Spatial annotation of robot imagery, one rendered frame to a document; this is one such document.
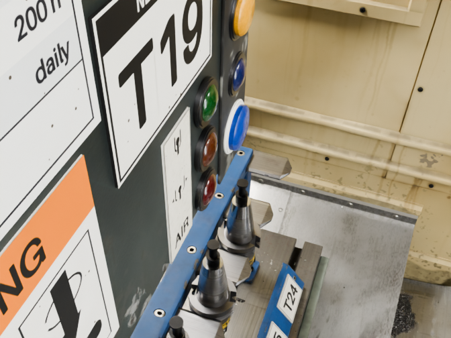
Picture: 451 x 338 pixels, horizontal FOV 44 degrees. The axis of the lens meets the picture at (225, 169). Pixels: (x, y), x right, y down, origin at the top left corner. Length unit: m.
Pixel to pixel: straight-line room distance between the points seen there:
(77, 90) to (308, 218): 1.22
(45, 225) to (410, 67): 1.01
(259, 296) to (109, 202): 0.94
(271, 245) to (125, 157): 1.01
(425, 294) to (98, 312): 1.34
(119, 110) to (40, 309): 0.07
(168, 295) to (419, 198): 0.77
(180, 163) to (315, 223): 1.11
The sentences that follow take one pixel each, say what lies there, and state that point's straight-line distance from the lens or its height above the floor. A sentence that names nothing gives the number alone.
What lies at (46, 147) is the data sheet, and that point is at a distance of 0.16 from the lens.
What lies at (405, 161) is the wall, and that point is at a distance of 1.27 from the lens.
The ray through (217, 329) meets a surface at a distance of 0.73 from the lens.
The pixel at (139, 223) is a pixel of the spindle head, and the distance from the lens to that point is 0.25.
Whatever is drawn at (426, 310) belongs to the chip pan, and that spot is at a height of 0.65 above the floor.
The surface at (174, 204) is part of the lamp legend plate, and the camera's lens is 0.28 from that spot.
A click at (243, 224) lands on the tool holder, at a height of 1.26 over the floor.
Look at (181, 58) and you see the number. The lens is 0.24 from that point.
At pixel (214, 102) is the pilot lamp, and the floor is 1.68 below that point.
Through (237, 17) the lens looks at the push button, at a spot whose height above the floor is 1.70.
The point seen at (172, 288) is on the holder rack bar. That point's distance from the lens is 0.75.
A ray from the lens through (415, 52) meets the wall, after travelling 1.12.
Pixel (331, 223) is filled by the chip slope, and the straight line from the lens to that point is 1.37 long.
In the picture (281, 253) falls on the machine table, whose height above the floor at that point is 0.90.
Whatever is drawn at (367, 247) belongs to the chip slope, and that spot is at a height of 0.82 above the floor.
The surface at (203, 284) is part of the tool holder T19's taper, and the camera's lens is 0.71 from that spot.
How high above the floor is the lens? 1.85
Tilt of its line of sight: 44 degrees down
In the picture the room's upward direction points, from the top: 2 degrees clockwise
